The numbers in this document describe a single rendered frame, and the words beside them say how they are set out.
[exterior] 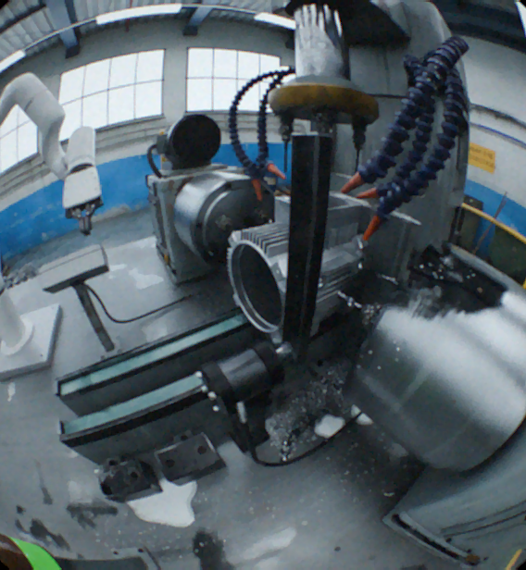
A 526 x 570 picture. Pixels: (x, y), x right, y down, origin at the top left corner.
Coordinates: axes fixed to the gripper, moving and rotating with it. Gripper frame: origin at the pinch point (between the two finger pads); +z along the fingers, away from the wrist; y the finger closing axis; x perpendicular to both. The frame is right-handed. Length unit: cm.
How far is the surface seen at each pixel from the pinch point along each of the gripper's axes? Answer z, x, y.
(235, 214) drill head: 9.4, -5.2, 34.9
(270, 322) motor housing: 33.7, -15.1, 28.6
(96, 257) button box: 9.6, -3.5, 1.9
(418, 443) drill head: 46, -44, 24
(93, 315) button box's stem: 19.6, 5.7, -4.5
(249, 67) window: -510, 240, 357
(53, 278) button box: 10.1, -3.6, -9.7
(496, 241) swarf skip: 96, -35, 434
